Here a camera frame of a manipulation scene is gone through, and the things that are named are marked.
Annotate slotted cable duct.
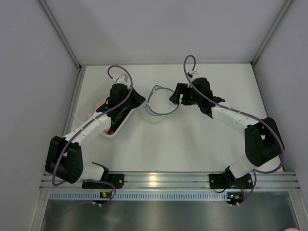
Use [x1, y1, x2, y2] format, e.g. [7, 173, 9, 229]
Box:
[49, 191, 241, 201]

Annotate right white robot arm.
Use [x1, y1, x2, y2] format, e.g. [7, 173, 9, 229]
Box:
[169, 77, 284, 179]

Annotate pink garment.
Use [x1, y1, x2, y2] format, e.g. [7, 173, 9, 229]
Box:
[86, 96, 114, 134]

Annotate left aluminium frame post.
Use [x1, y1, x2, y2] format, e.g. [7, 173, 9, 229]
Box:
[38, 0, 82, 69]

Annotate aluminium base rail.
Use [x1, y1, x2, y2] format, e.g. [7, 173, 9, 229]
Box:
[39, 171, 301, 191]

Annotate black garment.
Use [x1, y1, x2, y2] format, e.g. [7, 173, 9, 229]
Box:
[111, 109, 130, 133]

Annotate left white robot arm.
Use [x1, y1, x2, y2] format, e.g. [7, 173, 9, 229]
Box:
[45, 84, 146, 186]

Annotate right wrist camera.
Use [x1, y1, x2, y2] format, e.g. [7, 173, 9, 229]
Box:
[187, 70, 199, 78]

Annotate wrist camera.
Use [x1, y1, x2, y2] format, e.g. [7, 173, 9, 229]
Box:
[113, 74, 130, 86]
[187, 70, 199, 78]

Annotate aluminium frame post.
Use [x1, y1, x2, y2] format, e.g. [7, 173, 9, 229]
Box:
[250, 0, 295, 68]
[38, 0, 82, 69]

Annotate right aluminium frame post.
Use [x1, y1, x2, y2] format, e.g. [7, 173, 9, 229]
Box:
[250, 0, 295, 68]

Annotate white plastic basket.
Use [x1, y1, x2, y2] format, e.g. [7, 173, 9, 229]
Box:
[74, 77, 135, 139]

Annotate round mesh laundry bag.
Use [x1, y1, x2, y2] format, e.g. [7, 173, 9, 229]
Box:
[140, 85, 179, 123]

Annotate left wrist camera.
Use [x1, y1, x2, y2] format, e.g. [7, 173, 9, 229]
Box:
[113, 74, 130, 86]

